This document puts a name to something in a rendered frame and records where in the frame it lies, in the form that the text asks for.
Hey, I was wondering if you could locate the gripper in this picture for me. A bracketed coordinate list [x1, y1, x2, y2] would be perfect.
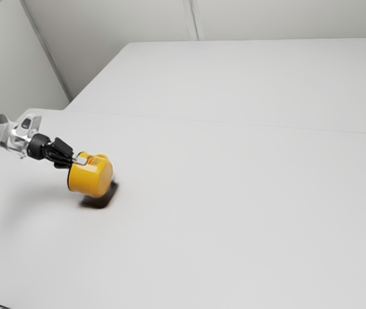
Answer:
[26, 132, 88, 169]

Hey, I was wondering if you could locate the yellow mug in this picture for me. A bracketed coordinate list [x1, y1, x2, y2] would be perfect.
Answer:
[66, 151, 115, 199]

